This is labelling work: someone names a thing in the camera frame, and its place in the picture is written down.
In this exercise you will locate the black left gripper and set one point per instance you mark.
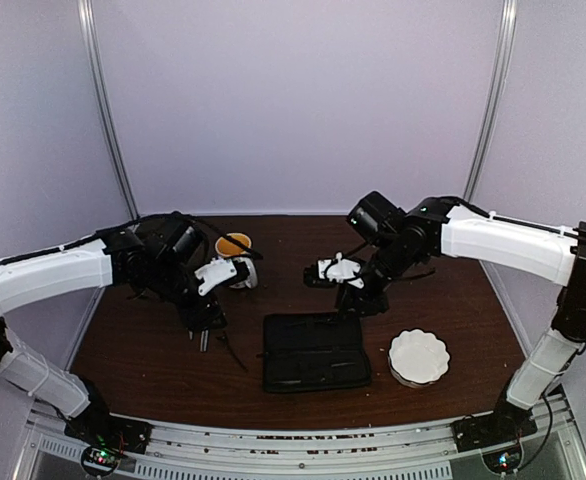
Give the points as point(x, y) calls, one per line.
point(198, 317)

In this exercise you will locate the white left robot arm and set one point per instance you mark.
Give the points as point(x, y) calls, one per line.
point(150, 254)

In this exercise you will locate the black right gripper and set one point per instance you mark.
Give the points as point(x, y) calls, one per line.
point(369, 303)

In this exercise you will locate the right aluminium frame post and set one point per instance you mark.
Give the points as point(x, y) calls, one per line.
point(501, 64)

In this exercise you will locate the front aluminium rail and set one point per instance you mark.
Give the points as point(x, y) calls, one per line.
point(426, 450)

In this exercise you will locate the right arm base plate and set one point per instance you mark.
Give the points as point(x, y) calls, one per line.
point(489, 430)

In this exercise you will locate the silver thinning hair scissors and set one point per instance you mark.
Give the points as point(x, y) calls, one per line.
point(204, 339)

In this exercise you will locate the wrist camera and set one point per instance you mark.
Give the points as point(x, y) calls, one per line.
point(237, 272)
point(338, 270)

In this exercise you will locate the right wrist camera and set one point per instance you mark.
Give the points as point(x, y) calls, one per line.
point(338, 270)

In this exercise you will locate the black hair clip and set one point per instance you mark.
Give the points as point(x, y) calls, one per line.
point(223, 339)

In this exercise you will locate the white floral ceramic mug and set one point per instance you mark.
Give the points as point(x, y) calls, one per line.
point(235, 246)

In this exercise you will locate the white scalloped ceramic bowl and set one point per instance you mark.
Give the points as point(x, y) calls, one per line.
point(417, 358)

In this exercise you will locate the left aluminium frame post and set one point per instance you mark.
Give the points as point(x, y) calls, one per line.
point(90, 37)

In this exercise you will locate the left circuit board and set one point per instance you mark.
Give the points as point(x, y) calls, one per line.
point(99, 462)

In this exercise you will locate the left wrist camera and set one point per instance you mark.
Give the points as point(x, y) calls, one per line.
point(237, 272)

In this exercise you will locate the right circuit board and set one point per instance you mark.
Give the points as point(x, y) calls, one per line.
point(504, 461)

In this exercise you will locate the black zippered tool case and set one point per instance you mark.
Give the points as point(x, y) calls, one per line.
point(313, 352)

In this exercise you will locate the circuit board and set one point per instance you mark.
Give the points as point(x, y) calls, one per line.
point(99, 462)
point(504, 461)

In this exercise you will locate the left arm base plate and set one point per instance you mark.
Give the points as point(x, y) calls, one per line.
point(114, 434)

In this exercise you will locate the aluminium frame post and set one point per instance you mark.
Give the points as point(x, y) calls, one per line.
point(90, 37)
point(501, 64)

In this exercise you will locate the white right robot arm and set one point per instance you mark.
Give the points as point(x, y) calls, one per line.
point(452, 227)

